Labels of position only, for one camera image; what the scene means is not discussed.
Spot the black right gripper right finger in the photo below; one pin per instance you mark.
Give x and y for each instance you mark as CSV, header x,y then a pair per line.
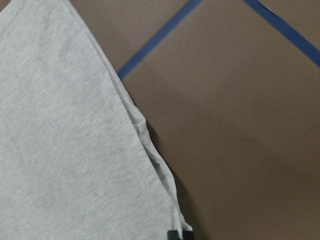
x,y
187,235

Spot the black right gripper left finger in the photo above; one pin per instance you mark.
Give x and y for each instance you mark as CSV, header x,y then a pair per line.
x,y
173,235

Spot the grey cartoon print t-shirt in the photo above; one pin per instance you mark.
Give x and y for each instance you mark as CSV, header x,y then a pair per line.
x,y
76,158

